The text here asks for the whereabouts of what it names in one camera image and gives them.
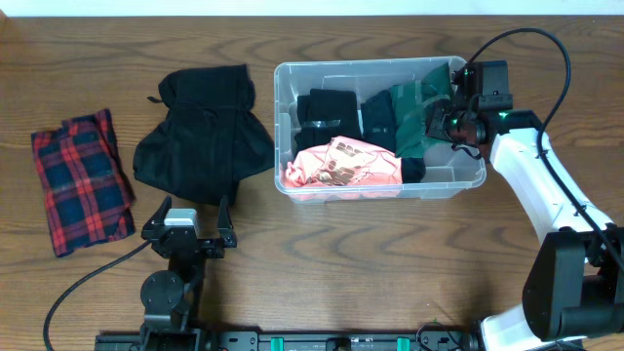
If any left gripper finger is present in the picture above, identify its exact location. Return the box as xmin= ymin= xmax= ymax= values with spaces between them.
xmin=217 ymin=196 xmax=233 ymax=238
xmin=151 ymin=195 xmax=173 ymax=228

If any dark green cloth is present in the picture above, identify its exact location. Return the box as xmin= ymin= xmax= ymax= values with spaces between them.
xmin=390 ymin=63 xmax=453 ymax=158

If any red blue plaid cloth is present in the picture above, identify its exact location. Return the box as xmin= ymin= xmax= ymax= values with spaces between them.
xmin=31 ymin=109 xmax=136 ymax=257

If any large black garment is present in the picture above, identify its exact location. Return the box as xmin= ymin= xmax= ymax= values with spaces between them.
xmin=133 ymin=64 xmax=274 ymax=205

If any dark navy cloth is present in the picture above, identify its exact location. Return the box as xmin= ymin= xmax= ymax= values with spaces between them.
xmin=360 ymin=90 xmax=426 ymax=183

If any pink printed shirt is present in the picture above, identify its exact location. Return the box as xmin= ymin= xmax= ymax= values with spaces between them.
xmin=283 ymin=136 xmax=403 ymax=188

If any black cloth with band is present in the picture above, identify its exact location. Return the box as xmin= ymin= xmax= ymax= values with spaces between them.
xmin=294 ymin=89 xmax=362 ymax=152

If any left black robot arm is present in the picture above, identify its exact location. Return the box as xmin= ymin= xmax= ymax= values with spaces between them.
xmin=139 ymin=197 xmax=238 ymax=350

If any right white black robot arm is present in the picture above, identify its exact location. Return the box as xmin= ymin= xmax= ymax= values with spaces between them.
xmin=424 ymin=96 xmax=623 ymax=350

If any clear plastic storage bin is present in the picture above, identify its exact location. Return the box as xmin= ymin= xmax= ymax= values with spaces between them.
xmin=273 ymin=57 xmax=487 ymax=203

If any black mounting rail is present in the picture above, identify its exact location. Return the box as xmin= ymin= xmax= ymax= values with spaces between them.
xmin=94 ymin=329 xmax=484 ymax=351

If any black cable on table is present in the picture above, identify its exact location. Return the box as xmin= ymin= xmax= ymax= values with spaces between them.
xmin=42 ymin=238 xmax=153 ymax=351

